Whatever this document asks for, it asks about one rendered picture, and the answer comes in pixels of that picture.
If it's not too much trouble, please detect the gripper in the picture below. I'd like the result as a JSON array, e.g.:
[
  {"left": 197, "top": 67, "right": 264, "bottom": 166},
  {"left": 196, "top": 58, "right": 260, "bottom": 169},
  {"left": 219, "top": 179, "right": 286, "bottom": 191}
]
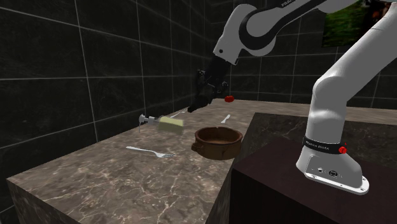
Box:
[{"left": 187, "top": 56, "right": 232, "bottom": 113}]

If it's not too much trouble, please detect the silver spoon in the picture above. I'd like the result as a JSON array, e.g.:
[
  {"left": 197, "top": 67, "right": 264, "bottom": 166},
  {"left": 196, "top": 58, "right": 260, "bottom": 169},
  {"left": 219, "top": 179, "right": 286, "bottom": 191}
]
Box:
[{"left": 169, "top": 108, "right": 189, "bottom": 119}]

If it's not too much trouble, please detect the pale yellow block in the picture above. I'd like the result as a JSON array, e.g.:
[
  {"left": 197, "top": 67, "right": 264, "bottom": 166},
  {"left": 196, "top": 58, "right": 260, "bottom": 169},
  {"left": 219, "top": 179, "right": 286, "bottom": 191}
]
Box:
[{"left": 158, "top": 116, "right": 185, "bottom": 136}]

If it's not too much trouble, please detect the silver fork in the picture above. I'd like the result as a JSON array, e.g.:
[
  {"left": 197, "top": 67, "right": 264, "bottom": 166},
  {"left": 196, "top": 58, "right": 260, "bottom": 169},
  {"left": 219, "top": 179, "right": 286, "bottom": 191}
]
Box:
[{"left": 125, "top": 145, "right": 175, "bottom": 159}]

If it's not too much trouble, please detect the dark maroon robot stand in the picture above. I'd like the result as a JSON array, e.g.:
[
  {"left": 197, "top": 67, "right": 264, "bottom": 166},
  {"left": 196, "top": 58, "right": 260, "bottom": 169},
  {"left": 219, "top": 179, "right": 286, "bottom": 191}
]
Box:
[{"left": 228, "top": 136, "right": 397, "bottom": 224}]

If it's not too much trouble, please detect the brown bowl with handle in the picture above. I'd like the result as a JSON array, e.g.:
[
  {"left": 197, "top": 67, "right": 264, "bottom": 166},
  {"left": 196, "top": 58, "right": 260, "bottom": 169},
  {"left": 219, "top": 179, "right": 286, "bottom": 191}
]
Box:
[{"left": 191, "top": 126, "right": 244, "bottom": 161}]

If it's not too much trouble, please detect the green wall picture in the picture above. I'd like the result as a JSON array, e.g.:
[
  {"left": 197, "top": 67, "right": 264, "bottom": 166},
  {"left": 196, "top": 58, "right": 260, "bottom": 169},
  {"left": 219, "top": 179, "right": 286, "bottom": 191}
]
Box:
[{"left": 321, "top": 0, "right": 392, "bottom": 48}]

